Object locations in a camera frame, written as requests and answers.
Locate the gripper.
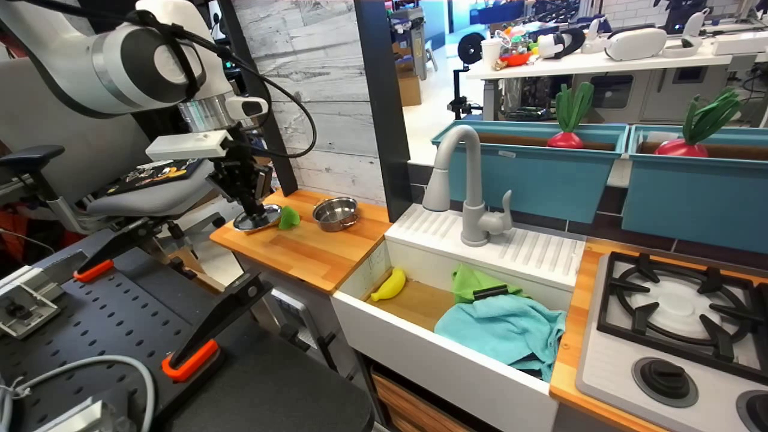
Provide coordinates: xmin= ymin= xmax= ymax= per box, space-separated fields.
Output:
xmin=208 ymin=140 xmax=274 ymax=217

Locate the silver lid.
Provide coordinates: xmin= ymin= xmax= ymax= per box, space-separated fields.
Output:
xmin=233 ymin=203 xmax=283 ymax=233

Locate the silver pot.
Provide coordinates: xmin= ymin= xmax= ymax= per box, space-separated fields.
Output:
xmin=312 ymin=196 xmax=360 ymax=233

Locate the black printed cloth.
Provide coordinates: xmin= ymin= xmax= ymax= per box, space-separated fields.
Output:
xmin=104 ymin=157 xmax=208 ymax=196

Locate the grey office chair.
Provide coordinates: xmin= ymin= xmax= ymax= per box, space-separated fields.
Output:
xmin=0 ymin=144 xmax=236 ymax=283

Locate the black clamp with orange pad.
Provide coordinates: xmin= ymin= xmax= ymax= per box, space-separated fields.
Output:
xmin=73 ymin=217 xmax=164 ymax=283
xmin=160 ymin=271 xmax=274 ymax=383

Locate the yellow toy banana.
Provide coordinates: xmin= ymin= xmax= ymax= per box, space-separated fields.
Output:
xmin=370 ymin=267 xmax=407 ymax=302

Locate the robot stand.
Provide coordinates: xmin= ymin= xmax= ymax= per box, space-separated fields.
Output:
xmin=0 ymin=227 xmax=376 ymax=432

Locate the cardboard box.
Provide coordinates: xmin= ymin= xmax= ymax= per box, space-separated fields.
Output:
xmin=395 ymin=56 xmax=423 ymax=108

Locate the toy kitchen sink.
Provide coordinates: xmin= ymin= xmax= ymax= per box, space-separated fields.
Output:
xmin=332 ymin=239 xmax=586 ymax=385

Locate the grey toy tap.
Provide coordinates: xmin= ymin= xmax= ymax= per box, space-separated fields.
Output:
xmin=422 ymin=124 xmax=515 ymax=248

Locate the green cloth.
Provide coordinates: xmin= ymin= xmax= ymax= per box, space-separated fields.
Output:
xmin=451 ymin=263 xmax=530 ymax=305

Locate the black spool on stand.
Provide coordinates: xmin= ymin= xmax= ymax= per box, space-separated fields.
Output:
xmin=446 ymin=31 xmax=487 ymax=121

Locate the wooden crate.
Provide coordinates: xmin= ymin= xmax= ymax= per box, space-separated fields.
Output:
xmin=371 ymin=371 xmax=481 ymax=432

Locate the white paper cup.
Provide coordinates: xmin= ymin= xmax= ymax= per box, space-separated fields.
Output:
xmin=479 ymin=37 xmax=504 ymax=70

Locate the silver metal block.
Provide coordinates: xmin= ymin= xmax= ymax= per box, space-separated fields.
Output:
xmin=35 ymin=398 xmax=131 ymax=432

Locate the teal towel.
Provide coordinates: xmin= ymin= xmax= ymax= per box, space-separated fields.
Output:
xmin=434 ymin=293 xmax=568 ymax=383

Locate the teal planter box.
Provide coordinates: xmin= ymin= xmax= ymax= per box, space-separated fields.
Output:
xmin=430 ymin=119 xmax=630 ymax=224
xmin=622 ymin=124 xmax=768 ymax=256

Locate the toy kitchen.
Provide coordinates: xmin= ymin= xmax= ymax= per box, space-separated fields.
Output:
xmin=209 ymin=0 xmax=768 ymax=432

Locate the heap of colourful toys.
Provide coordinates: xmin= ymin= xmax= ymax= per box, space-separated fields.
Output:
xmin=494 ymin=26 xmax=539 ymax=68

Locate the red toy radish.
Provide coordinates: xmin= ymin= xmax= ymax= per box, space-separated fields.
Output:
xmin=653 ymin=88 xmax=743 ymax=158
xmin=545 ymin=82 xmax=595 ymax=150

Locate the white headset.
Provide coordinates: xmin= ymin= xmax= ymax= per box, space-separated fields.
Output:
xmin=536 ymin=26 xmax=587 ymax=60
xmin=604 ymin=26 xmax=668 ymax=62

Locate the white table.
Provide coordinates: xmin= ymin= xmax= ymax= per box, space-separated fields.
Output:
xmin=464 ymin=47 xmax=768 ymax=123

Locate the white hand controller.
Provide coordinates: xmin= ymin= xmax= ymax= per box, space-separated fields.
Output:
xmin=662 ymin=8 xmax=710 ymax=59
xmin=583 ymin=17 xmax=608 ymax=53

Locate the black toy burner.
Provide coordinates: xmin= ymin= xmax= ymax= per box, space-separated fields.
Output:
xmin=596 ymin=251 xmax=768 ymax=386

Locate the black stove knob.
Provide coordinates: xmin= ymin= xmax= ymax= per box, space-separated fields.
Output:
xmin=631 ymin=356 xmax=700 ymax=409
xmin=735 ymin=389 xmax=768 ymax=432

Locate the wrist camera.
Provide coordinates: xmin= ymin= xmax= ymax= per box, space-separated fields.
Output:
xmin=146 ymin=130 xmax=233 ymax=162

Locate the grey cable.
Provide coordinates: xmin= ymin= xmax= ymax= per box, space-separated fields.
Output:
xmin=0 ymin=355 xmax=157 ymax=432

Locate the silver metal bracket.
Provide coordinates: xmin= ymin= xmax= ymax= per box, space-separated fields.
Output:
xmin=0 ymin=264 xmax=64 ymax=340

